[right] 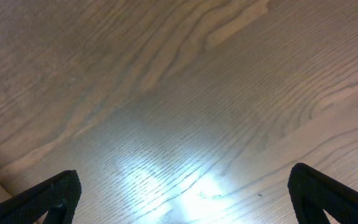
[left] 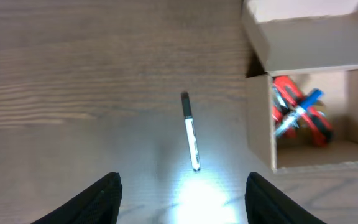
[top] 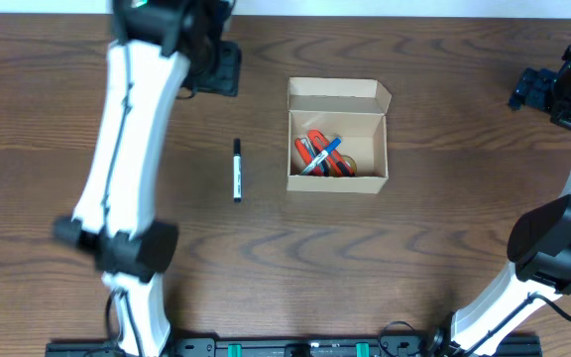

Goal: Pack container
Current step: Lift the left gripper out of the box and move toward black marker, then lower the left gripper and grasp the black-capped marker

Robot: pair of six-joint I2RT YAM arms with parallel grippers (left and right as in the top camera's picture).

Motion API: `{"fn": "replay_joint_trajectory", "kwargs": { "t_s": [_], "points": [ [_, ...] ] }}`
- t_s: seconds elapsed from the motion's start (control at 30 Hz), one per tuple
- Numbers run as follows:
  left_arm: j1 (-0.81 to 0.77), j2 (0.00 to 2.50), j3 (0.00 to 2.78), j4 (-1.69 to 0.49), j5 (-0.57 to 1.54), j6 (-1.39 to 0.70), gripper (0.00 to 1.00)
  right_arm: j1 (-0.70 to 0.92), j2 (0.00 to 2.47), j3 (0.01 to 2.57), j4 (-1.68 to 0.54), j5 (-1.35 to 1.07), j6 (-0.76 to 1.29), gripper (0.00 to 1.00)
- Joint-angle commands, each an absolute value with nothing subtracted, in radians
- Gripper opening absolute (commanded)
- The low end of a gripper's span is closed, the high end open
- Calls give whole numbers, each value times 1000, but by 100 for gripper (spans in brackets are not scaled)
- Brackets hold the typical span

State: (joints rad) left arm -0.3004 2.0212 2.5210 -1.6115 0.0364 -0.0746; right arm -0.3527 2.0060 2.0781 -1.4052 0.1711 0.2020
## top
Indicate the cardboard box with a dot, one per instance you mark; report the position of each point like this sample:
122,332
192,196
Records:
337,133

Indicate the orange stapler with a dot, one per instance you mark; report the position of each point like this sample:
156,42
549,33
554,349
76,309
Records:
307,152

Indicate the black whiteboard marker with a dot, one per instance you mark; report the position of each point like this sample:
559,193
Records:
237,170

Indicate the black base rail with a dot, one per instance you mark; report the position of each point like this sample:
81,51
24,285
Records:
403,344

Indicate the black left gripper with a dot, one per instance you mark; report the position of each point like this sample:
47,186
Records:
229,71

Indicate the blue whiteboard marker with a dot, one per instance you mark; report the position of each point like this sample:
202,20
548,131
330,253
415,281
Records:
329,149

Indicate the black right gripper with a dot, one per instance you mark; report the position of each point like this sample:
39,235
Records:
536,83

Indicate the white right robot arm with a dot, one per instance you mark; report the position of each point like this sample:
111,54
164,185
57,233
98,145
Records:
538,270

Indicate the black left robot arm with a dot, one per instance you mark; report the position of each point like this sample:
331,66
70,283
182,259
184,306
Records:
161,52

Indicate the clear tape roll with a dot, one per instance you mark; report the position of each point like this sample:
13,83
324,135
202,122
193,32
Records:
351,164

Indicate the orange utility knife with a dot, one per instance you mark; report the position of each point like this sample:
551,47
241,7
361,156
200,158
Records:
335,163

